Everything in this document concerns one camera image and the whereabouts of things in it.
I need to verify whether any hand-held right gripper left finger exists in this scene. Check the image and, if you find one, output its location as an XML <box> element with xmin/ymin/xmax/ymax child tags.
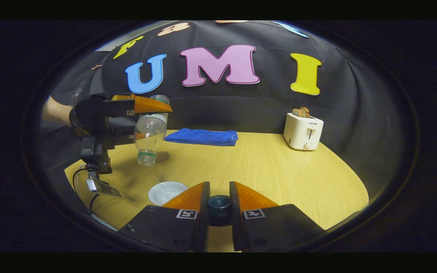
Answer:
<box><xmin>118</xmin><ymin>181</ymin><xmax>211</xmax><ymax>253</ymax></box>

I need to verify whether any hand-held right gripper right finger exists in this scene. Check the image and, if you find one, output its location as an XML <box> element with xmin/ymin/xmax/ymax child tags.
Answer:
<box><xmin>229</xmin><ymin>181</ymin><xmax>326</xmax><ymax>253</ymax></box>

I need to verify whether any dark blue teacup lid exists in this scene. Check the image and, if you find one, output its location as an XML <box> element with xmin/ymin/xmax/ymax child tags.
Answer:
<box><xmin>207</xmin><ymin>195</ymin><xmax>233</xmax><ymax>227</ymax></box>

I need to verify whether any clear plastic water bottle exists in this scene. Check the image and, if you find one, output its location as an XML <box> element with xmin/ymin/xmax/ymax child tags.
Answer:
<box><xmin>134</xmin><ymin>94</ymin><xmax>170</xmax><ymax>167</ymax></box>

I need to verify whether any blue folded towel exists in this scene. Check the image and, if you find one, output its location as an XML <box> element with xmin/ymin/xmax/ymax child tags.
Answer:
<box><xmin>164</xmin><ymin>128</ymin><xmax>239</xmax><ymax>147</ymax></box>

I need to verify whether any black backdrop cloth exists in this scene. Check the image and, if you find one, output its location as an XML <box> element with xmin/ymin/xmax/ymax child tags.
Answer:
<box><xmin>40</xmin><ymin>21</ymin><xmax>405</xmax><ymax>198</ymax></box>

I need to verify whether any white toaster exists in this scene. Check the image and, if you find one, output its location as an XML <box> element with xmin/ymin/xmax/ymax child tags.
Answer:
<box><xmin>283</xmin><ymin>112</ymin><xmax>324</xmax><ymax>151</ymax></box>

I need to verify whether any black cable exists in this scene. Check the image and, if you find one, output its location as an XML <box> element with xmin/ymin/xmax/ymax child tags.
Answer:
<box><xmin>72</xmin><ymin>166</ymin><xmax>101</xmax><ymax>213</ymax></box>

